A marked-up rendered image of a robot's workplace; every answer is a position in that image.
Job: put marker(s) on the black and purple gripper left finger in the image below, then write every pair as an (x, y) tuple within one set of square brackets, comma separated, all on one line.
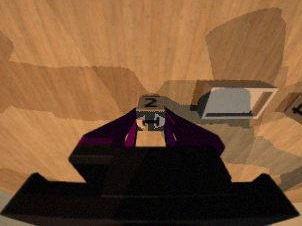
[(114, 132)]

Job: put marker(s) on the tan digit cube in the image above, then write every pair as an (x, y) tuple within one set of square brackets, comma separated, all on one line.
[(294, 111), (150, 114)]

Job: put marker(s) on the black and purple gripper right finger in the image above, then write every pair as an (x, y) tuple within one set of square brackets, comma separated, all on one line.
[(188, 133)]

